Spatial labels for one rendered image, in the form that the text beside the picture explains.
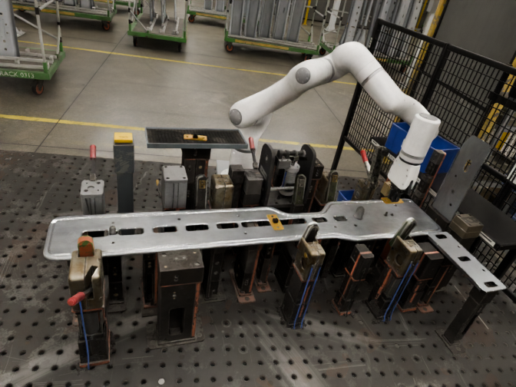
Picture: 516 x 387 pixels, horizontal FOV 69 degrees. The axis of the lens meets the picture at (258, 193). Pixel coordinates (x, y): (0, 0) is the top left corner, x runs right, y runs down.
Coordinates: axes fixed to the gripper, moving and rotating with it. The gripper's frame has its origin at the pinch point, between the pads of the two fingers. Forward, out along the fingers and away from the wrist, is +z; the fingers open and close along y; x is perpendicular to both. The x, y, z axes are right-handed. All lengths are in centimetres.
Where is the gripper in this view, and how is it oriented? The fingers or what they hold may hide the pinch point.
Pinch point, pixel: (394, 195)
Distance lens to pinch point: 151.1
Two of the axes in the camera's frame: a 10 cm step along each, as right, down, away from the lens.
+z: -1.6, 8.3, 5.4
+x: 9.4, -0.3, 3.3
